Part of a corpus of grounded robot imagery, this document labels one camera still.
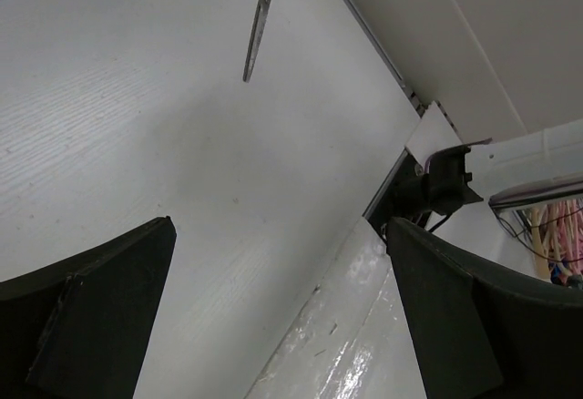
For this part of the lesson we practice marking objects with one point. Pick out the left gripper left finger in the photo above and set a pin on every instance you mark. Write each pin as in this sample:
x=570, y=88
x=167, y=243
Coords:
x=80, y=327

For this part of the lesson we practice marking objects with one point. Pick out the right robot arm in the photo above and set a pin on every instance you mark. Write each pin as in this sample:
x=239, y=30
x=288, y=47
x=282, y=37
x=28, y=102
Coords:
x=542, y=166

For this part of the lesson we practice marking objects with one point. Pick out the aluminium rail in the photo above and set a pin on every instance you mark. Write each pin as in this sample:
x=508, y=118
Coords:
x=419, y=106

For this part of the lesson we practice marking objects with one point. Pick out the black handled scissors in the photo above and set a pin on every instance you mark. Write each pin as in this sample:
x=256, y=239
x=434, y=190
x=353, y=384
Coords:
x=257, y=29

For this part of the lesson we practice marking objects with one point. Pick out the white foam strip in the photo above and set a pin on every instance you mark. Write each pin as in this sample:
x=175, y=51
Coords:
x=350, y=339

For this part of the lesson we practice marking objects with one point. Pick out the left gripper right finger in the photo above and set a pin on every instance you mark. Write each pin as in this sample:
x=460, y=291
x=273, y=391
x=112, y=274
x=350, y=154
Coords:
x=481, y=330

